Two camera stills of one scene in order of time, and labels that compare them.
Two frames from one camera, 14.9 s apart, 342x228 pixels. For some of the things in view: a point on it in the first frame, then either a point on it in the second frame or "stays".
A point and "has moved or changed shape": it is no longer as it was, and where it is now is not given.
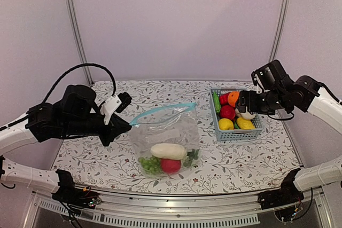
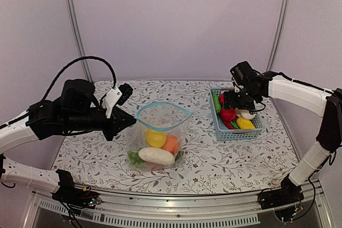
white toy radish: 169,150 -> 156,156
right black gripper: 252,107 -> 230,102
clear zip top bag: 166,140 has moved or changed shape
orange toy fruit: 233,97 has moved or changed shape
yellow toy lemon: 225,124 -> 155,139
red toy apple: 227,111 stays
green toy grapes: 150,165 -> 135,160
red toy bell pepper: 223,99 stays
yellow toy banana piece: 245,124 stays
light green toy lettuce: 216,102 stays
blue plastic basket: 235,135 stays
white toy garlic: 247,115 stays
